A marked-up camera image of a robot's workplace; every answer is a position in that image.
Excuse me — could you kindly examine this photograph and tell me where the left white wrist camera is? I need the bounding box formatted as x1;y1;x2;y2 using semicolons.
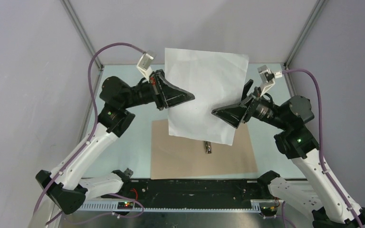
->
136;50;156;80

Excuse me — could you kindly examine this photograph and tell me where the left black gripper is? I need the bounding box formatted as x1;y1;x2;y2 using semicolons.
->
121;70;195;111

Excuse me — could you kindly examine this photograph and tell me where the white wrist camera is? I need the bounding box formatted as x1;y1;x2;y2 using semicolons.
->
136;50;156;80
257;65;276;96

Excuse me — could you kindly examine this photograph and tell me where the metal folder clip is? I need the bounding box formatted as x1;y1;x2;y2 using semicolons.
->
204;141;212;154

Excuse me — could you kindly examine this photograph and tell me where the left circuit board with LEDs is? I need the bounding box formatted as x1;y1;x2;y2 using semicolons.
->
117;201;134;209

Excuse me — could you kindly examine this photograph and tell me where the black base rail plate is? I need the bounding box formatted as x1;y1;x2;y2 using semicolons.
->
118;179;277;209

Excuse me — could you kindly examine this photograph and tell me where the aluminium frame rail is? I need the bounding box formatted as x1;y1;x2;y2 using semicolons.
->
77;200;260;213

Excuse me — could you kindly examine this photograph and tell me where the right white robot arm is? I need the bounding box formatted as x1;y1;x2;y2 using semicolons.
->
212;81;365;228

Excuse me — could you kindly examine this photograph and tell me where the right circuit board with wires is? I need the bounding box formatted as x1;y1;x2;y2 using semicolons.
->
259;204;280;218

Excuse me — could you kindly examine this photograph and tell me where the white paper sheet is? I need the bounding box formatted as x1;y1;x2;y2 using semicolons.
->
164;48;249;145

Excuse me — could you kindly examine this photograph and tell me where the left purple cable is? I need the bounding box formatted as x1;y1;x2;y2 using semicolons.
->
33;42;147;226

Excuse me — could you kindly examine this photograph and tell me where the purple cable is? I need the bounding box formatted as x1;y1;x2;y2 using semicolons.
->
33;42;147;226
277;68;364;228

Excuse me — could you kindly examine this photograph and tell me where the brown cardboard folder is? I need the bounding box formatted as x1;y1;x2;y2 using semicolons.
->
150;120;258;180

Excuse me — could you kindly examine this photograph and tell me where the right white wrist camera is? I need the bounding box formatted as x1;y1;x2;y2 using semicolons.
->
257;65;276;96

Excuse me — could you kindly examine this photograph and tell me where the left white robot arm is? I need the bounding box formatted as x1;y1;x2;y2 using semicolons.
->
36;70;195;215

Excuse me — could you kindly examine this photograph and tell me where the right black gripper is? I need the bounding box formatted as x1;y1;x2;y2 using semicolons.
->
211;80;289;131

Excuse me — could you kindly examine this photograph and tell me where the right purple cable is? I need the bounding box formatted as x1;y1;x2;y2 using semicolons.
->
277;68;364;228

